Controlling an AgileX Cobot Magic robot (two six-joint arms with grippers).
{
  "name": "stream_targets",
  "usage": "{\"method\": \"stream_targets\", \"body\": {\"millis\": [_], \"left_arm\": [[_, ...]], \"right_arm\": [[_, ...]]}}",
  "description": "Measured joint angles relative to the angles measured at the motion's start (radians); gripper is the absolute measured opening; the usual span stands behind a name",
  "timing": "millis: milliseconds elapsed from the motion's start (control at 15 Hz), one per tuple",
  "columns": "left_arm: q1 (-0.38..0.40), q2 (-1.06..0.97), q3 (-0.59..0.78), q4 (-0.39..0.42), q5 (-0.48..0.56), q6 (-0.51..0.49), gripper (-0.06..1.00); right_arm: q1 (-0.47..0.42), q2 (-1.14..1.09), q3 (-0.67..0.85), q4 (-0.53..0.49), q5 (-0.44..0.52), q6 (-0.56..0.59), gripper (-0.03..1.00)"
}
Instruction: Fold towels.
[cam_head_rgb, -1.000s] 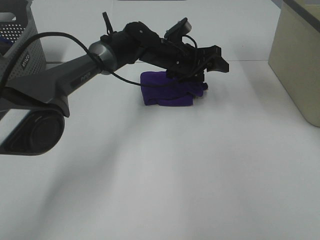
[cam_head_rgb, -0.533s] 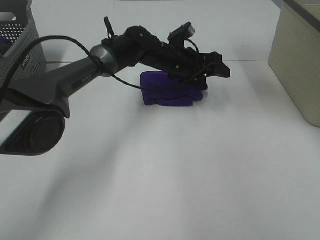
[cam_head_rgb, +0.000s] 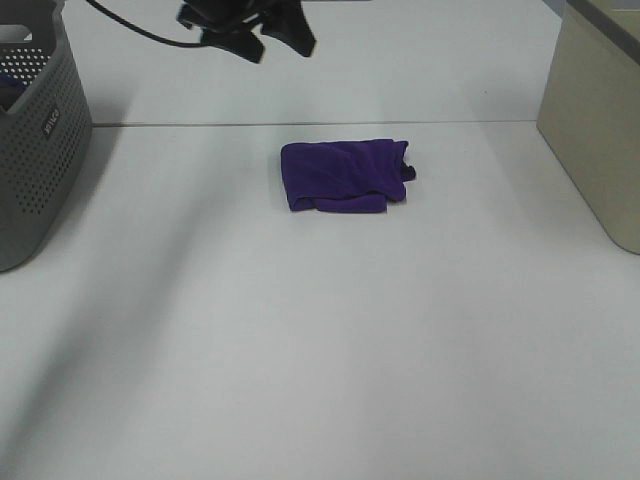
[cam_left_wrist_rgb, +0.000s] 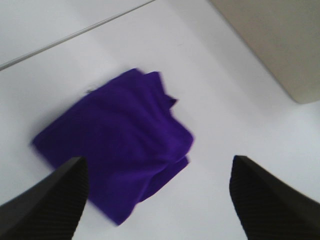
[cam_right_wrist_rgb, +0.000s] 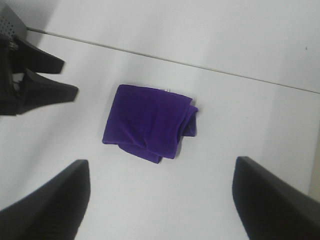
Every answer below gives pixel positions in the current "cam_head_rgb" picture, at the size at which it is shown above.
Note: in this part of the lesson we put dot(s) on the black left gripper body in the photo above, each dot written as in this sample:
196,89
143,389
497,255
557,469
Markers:
222,17

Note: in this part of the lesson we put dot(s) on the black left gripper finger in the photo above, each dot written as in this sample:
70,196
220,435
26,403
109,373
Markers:
290,27
243,44

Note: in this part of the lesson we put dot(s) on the purple towel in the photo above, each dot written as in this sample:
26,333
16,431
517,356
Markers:
351,177

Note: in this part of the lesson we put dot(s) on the grey perforated laundry basket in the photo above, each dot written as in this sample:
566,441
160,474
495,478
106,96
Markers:
46,127

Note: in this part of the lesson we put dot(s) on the beige storage bin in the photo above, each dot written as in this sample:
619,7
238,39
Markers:
589,114

